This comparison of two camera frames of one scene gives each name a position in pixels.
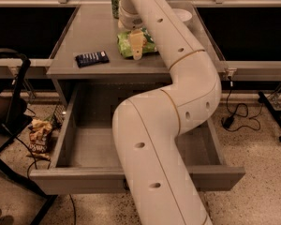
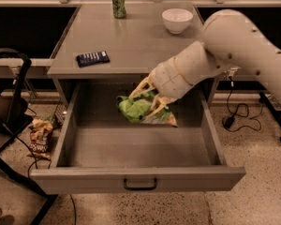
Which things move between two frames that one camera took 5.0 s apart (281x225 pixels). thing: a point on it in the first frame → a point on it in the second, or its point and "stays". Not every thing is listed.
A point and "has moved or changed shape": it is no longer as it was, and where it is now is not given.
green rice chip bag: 125,46 has moved or changed shape
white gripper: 130,20 → 168,79
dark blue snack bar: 93,58 stays
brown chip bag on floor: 37,130 stays
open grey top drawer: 86,162 stays
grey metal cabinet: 88,49 stays
